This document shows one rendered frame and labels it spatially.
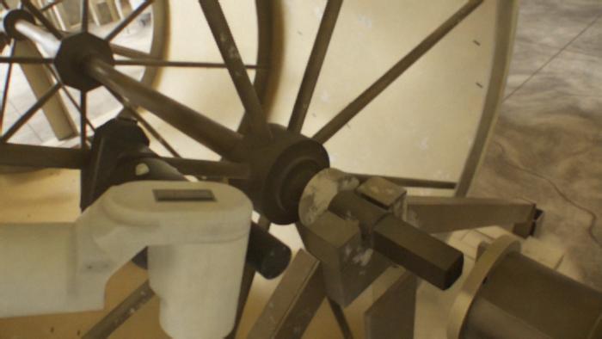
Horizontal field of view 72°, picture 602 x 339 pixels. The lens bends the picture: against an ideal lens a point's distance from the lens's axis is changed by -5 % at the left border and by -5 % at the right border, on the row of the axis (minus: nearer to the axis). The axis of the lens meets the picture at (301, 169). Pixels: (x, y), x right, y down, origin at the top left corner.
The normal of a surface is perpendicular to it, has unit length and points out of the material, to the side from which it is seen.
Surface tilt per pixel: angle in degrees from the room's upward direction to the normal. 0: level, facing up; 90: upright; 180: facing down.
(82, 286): 82
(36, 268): 52
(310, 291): 90
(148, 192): 25
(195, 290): 73
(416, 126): 63
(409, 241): 0
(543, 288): 6
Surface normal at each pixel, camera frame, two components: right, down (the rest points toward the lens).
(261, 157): -0.49, -0.42
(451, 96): -0.73, 0.25
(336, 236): -0.13, -0.80
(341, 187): 0.68, 0.36
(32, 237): 0.30, -0.77
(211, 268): 0.30, 0.37
